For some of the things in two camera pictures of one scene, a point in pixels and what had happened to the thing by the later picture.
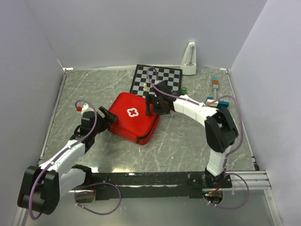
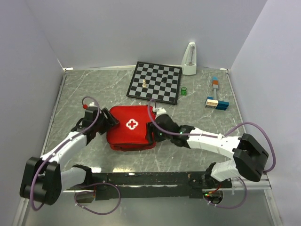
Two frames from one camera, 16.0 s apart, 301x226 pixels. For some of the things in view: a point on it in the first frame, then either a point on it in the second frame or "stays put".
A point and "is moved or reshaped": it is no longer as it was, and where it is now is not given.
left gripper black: [111, 117] stays put
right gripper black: [150, 99] → [150, 128]
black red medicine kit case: [132, 124] is moved or reshaped
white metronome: [189, 61] stays put
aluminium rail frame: [255, 180] stays put
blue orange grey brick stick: [215, 85] stays put
